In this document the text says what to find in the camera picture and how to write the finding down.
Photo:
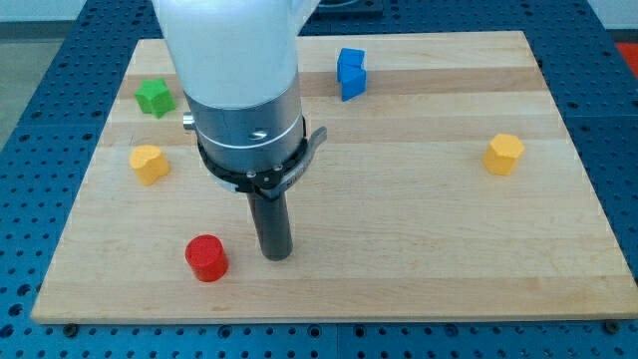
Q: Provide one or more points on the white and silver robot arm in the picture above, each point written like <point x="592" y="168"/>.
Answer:
<point x="237" y="63"/>

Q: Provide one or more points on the green star block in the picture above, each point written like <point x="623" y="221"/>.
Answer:
<point x="154" y="97"/>

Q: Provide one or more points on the black clamp with lever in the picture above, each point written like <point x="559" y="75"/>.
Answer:
<point x="273" y="183"/>

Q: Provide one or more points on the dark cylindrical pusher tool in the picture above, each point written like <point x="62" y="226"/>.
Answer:
<point x="271" y="220"/>

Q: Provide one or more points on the blue angular block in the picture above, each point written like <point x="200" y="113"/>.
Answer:
<point x="351" y="74"/>

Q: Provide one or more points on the light wooden board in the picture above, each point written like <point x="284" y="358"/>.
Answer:
<point x="396" y="219"/>

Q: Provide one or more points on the red cylinder block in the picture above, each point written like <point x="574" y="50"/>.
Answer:
<point x="206" y="258"/>

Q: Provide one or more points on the yellow heart block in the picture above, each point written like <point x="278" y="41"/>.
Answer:
<point x="148" y="163"/>

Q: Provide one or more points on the yellow hexagon block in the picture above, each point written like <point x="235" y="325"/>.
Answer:
<point x="502" y="154"/>

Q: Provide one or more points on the dark blue base plate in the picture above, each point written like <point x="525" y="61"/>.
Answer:
<point x="337" y="8"/>

